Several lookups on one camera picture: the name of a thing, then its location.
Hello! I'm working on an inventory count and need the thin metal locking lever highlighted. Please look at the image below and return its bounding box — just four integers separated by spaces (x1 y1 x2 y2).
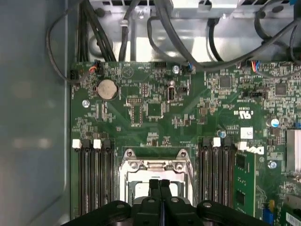
187 160 198 203

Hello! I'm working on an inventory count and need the internal USB port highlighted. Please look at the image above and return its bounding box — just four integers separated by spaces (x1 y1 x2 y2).
167 86 176 104

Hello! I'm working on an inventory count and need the round coin battery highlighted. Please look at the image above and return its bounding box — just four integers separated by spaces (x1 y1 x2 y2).
94 79 119 102

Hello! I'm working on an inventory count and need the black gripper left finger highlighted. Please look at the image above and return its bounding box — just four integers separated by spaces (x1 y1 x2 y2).
61 179 163 226

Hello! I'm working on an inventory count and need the silver socket cover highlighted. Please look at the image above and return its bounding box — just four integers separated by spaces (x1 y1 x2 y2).
119 159 194 208

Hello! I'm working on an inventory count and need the black graphics card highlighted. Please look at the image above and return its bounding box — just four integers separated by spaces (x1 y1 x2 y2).
281 194 301 226

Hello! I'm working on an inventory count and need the green motherboard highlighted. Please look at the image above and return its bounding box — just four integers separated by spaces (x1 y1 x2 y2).
70 60 301 226

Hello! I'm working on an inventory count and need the CPU socket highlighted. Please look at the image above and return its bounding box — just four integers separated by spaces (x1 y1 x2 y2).
117 147 197 209

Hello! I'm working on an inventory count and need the thick black wire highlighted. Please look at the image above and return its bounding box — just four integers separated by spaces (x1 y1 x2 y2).
146 0 205 71
203 20 301 73
207 18 225 62
254 4 301 62
118 0 142 62

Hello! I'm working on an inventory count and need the green RAM stick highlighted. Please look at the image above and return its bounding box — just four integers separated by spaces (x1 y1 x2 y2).
234 152 256 218

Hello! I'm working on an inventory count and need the RAM slot with black clips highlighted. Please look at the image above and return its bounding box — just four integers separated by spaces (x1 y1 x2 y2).
199 137 212 203
221 137 235 210
102 138 116 207
82 138 93 216

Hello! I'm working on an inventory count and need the thin black wire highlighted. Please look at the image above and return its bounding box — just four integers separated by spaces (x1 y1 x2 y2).
46 11 101 85

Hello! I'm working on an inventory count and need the square silver CPU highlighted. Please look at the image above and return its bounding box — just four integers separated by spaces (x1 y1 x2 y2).
135 182 181 204

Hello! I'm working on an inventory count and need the silver finned heatsink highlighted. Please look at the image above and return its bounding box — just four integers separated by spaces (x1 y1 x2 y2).
285 129 301 176

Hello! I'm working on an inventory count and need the black open PC case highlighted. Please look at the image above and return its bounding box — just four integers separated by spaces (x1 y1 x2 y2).
0 0 79 226

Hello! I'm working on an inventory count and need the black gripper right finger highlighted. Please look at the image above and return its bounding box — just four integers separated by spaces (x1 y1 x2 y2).
159 179 271 226

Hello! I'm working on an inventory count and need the silver metal drive cage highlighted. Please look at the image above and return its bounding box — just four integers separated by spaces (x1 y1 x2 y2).
89 0 301 64

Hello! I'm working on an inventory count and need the black wire bundle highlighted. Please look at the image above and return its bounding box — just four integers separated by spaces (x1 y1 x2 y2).
76 0 117 63

